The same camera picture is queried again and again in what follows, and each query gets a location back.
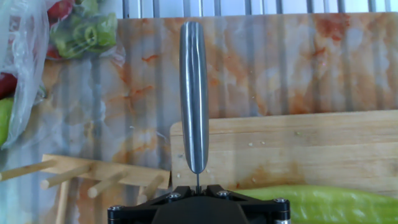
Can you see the plastic bag of peppers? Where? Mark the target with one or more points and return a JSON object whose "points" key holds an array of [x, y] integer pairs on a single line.
{"points": [[93, 34]]}

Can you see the red chili pepper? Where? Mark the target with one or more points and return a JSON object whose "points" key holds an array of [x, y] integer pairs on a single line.
{"points": [[6, 85], [60, 9]]}

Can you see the clear plastic bag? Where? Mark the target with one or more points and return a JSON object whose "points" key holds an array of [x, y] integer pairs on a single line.
{"points": [[25, 62]]}

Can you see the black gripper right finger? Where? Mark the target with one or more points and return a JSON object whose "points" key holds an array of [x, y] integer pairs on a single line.
{"points": [[267, 211]]}

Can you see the marble pattern plastic mat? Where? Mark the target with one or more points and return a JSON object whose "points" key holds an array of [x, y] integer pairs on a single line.
{"points": [[264, 62]]}

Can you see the wooden cutting board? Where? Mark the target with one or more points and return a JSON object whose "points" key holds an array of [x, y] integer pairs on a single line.
{"points": [[280, 149]]}

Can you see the wooden peg rack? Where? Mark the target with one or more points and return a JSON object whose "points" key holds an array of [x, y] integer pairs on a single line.
{"points": [[124, 174]]}

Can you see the steel cleaver knife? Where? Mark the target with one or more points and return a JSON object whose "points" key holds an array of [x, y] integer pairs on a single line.
{"points": [[194, 93]]}

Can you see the curved green chili pepper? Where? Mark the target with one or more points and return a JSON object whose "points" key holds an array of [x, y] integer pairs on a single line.
{"points": [[4, 121]]}

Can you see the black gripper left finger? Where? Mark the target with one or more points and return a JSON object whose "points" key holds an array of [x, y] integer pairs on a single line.
{"points": [[130, 214]]}

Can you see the long green chili pepper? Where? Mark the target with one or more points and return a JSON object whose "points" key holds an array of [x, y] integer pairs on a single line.
{"points": [[326, 205]]}

